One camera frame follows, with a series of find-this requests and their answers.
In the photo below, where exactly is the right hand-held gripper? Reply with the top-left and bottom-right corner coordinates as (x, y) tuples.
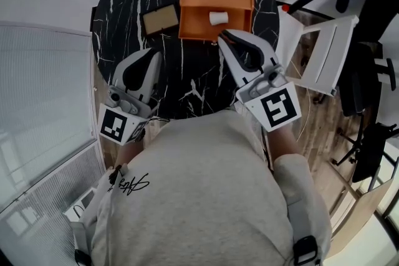
(217, 29), (303, 133)

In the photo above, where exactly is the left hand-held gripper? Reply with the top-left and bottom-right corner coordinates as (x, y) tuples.
(99, 48), (163, 146)

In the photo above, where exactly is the white cylindrical item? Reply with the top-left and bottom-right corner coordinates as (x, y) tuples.
(208, 11), (229, 26)

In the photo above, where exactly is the person's right forearm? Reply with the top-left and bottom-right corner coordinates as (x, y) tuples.
(267, 125), (312, 172)

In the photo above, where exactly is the person's left forearm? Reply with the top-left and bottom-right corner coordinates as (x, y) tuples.
(114, 137), (148, 173)

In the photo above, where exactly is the white box device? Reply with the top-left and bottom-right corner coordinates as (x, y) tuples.
(63, 186), (98, 223)

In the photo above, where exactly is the black framed beige tray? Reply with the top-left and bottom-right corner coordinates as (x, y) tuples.
(141, 4), (180, 37)

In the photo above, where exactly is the white slatted chair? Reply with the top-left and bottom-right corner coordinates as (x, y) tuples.
(275, 10), (360, 98)

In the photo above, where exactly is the black office chair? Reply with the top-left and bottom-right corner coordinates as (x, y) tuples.
(330, 0), (399, 185)

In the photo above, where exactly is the person's gray sweatshirt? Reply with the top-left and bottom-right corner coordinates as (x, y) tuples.
(77, 108), (333, 266)

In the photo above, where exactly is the light wooden desk panel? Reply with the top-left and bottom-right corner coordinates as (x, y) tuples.
(329, 176), (399, 261)

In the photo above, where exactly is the thin yellow cable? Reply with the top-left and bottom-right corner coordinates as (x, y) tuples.
(289, 60), (313, 143)

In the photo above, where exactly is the gray strap with black buckle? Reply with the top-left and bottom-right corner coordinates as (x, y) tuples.
(72, 221), (94, 266)
(286, 192), (322, 266)

